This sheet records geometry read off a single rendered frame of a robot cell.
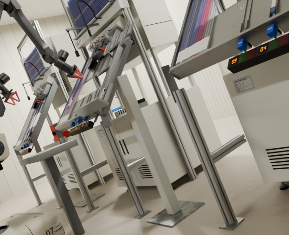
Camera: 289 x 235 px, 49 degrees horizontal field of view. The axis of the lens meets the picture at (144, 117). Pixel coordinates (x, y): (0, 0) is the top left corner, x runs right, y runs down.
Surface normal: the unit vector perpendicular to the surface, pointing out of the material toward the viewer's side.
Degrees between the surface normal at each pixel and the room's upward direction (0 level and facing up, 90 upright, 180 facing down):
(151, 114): 90
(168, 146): 90
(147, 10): 90
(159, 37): 90
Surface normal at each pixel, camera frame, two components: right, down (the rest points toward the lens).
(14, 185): 0.51, -0.18
